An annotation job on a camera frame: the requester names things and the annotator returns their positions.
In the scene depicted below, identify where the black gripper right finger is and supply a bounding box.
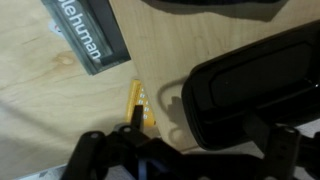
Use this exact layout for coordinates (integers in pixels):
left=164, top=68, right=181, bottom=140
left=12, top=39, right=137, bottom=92
left=242, top=111, right=303, bottom=180

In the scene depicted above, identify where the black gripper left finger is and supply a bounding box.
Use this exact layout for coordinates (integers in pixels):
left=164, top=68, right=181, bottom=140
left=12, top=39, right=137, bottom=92
left=60, top=104, right=152, bottom=180

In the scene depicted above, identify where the black rectangular plate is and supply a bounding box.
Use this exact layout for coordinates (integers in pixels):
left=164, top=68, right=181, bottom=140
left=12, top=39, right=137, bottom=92
left=181, top=19, right=320, bottom=151

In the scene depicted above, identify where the yellow flat packet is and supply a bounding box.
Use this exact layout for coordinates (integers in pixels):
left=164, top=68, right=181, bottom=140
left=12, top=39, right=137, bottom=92
left=125, top=79, right=157, bottom=127

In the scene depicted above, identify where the grey simplehuman box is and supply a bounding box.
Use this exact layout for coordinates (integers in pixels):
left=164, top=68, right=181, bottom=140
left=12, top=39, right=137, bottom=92
left=40, top=0, right=132, bottom=77

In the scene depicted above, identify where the light wooden table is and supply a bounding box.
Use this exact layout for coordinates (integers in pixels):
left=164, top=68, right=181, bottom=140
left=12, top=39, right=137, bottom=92
left=109, top=0, right=320, bottom=153

